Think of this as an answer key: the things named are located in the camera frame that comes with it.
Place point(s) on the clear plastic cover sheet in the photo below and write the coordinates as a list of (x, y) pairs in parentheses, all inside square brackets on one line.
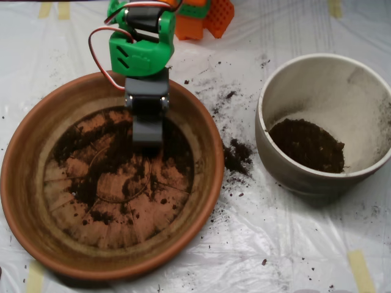
[(275, 244)]

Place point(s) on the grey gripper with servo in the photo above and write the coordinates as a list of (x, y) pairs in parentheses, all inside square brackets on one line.
[(146, 105)]

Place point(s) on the beige masking tape strip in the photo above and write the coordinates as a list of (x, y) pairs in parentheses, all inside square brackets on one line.
[(64, 11), (362, 271), (335, 9), (46, 10), (35, 277)]

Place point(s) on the white plant pot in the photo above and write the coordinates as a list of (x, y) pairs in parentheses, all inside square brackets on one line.
[(305, 186)]

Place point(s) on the dark soil heap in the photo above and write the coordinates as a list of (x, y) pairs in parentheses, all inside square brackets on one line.
[(308, 149)]

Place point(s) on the spilled soil clump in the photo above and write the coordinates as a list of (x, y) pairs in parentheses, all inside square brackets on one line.
[(236, 158)]

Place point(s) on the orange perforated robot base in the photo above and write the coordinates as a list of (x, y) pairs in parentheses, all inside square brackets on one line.
[(195, 24)]

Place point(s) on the dark soil pile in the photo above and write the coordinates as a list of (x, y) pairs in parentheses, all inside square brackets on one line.
[(122, 143)]

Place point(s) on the terracotta plant saucer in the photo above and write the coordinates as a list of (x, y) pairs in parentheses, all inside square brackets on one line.
[(21, 198)]

